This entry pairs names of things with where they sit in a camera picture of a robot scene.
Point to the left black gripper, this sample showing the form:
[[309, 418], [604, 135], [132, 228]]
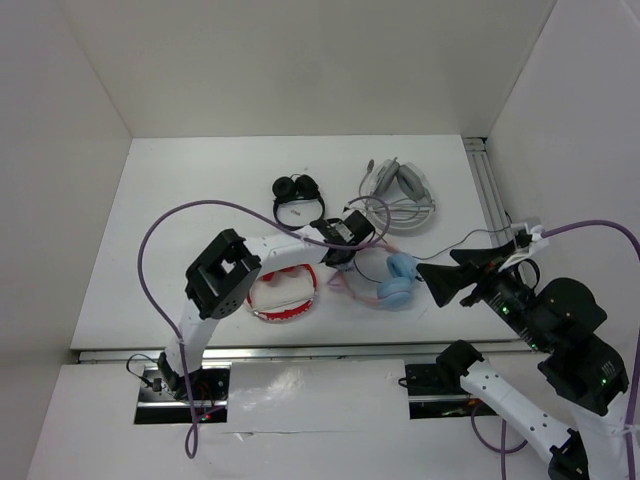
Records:
[[342, 262]]

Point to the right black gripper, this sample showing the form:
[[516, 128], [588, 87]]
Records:
[[478, 264]]

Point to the pink blue cat-ear headphones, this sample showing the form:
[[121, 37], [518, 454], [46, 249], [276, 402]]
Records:
[[392, 294]]

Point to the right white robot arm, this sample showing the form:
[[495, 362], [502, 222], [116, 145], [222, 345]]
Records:
[[560, 321]]

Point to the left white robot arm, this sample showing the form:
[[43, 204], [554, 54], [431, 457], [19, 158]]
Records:
[[219, 280]]

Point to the white grey headphones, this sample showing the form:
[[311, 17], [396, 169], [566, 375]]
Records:
[[398, 195]]

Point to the black small headphones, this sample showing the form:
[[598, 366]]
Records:
[[295, 188]]

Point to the red headphones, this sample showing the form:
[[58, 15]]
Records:
[[284, 295]]

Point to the aluminium rail right side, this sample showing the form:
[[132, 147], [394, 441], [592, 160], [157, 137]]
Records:
[[485, 182]]

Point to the aluminium rail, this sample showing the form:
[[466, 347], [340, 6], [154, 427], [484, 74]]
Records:
[[485, 182], [223, 354]]

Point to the aluminium rail front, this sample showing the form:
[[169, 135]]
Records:
[[223, 354]]

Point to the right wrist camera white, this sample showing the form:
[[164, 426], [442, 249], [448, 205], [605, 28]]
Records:
[[528, 241]]

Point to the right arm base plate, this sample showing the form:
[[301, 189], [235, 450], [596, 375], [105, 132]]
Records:
[[430, 398]]

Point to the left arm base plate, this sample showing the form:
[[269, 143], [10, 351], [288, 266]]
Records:
[[158, 404]]

